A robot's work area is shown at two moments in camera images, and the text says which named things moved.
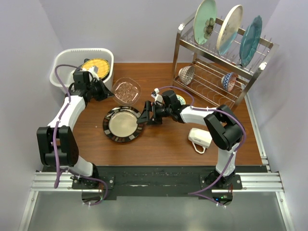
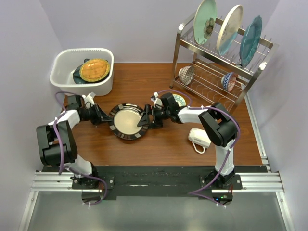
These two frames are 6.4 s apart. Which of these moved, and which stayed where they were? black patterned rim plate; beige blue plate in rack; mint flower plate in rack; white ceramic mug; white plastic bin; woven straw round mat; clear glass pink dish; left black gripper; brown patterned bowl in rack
Moved: clear glass pink dish; black patterned rim plate; left black gripper
Stayed: brown patterned bowl in rack; beige blue plate in rack; white ceramic mug; white plastic bin; woven straw round mat; mint flower plate in rack
